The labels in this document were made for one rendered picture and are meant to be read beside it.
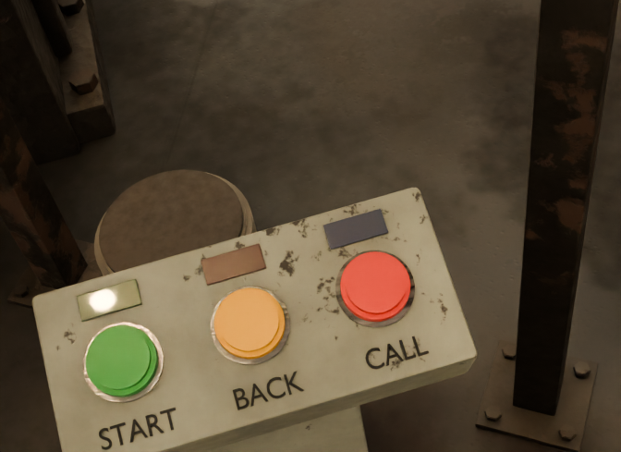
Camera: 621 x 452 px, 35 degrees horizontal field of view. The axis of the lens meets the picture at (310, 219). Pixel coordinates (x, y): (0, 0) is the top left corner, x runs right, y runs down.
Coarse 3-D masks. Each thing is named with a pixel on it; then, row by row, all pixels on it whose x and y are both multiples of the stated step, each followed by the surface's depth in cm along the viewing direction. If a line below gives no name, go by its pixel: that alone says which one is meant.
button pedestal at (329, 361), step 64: (192, 256) 58; (320, 256) 58; (64, 320) 57; (128, 320) 57; (192, 320) 57; (320, 320) 57; (448, 320) 56; (64, 384) 56; (192, 384) 56; (256, 384) 55; (320, 384) 55; (384, 384) 55; (64, 448) 55; (128, 448) 55; (192, 448) 56; (256, 448) 60; (320, 448) 63
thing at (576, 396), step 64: (576, 0) 68; (576, 64) 73; (0, 128) 113; (576, 128) 78; (0, 192) 119; (576, 192) 83; (64, 256) 131; (576, 256) 90; (512, 384) 118; (576, 384) 117; (576, 448) 112
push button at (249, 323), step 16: (256, 288) 56; (224, 304) 56; (240, 304) 56; (256, 304) 56; (272, 304) 56; (224, 320) 56; (240, 320) 56; (256, 320) 56; (272, 320) 56; (224, 336) 55; (240, 336) 55; (256, 336) 55; (272, 336) 55; (240, 352) 55; (256, 352) 55
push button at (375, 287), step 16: (368, 256) 57; (384, 256) 57; (352, 272) 56; (368, 272) 56; (384, 272) 56; (400, 272) 56; (352, 288) 56; (368, 288) 56; (384, 288) 56; (400, 288) 56; (352, 304) 56; (368, 304) 56; (384, 304) 56; (400, 304) 56; (368, 320) 56; (384, 320) 56
